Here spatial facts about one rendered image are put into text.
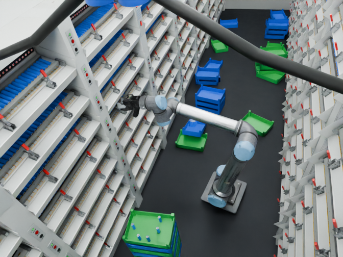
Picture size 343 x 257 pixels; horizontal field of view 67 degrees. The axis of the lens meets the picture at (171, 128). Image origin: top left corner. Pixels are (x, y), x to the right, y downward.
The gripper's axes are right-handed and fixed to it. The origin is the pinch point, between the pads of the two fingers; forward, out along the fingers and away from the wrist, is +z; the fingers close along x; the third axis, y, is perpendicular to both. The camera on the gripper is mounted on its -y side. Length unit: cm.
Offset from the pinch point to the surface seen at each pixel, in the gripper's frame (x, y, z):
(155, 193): 9, -100, 5
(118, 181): 34, -44, 5
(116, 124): 11.9, -6.1, -1.1
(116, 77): -10.2, 17.2, -1.5
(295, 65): 69, 66, -112
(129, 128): 0.0, -22.8, 2.0
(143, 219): 53, -56, -20
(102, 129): 27.4, 4.8, -5.0
